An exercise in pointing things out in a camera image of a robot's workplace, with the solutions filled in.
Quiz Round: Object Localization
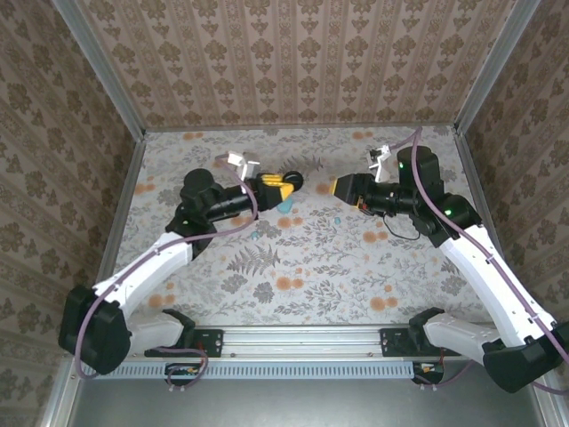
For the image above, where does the black mounting plate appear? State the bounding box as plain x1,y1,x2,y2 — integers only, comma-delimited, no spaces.
190,327,224,359
379,327,414,359

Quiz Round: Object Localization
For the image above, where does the aluminium frame side rail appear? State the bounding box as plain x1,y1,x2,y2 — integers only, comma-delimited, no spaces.
37,131,148,427
453,126,569,427

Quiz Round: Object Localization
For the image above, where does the thin black cable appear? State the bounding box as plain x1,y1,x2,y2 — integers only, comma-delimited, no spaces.
381,212,422,242

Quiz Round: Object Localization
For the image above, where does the aluminium frame back rail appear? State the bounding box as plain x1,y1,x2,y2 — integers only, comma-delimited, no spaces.
142,123,459,133

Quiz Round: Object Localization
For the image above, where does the aluminium frame post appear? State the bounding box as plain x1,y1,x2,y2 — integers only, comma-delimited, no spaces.
453,0,547,135
50,0,148,140

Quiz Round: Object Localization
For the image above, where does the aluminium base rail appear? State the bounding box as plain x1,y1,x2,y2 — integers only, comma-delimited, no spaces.
220,327,382,359

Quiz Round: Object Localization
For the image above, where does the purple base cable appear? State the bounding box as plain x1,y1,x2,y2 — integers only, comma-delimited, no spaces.
411,350,475,389
144,345,210,389

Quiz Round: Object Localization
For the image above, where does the grey slotted cable duct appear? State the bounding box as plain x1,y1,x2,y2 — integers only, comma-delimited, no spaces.
88,359,419,382

